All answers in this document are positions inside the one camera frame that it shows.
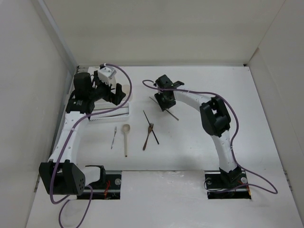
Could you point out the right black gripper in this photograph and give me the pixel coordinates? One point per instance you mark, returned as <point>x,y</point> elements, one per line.
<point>163,105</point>

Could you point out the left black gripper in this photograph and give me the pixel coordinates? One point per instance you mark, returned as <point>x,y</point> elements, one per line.
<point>114,98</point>

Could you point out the silver metal chopstick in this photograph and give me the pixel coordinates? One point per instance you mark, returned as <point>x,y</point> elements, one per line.
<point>176,118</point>

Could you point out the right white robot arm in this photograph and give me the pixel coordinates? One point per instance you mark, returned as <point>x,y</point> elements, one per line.
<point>215,121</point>

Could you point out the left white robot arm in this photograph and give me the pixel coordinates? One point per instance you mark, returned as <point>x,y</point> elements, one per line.
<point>60,174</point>

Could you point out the white round cup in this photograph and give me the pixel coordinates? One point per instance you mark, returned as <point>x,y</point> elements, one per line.
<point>126,89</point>

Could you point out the white perforated basket tray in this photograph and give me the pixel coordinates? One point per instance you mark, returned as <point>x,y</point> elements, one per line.
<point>101,116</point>

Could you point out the white rectangular box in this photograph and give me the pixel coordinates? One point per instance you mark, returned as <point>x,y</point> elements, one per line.
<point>92,69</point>

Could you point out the brown wooden fork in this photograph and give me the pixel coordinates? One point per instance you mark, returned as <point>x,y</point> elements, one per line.
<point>150,129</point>

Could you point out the small silver fork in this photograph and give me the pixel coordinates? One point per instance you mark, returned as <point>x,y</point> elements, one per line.
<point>115,131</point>

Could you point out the beige wooden spoon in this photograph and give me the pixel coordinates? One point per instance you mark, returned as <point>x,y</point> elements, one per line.
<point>126,129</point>

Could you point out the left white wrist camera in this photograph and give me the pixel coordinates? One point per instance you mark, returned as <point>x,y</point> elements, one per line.
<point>107,75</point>

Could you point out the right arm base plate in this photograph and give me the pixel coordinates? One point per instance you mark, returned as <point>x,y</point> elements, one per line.
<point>218,189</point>

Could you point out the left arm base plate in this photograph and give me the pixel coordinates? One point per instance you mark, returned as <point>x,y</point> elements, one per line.
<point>106,185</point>

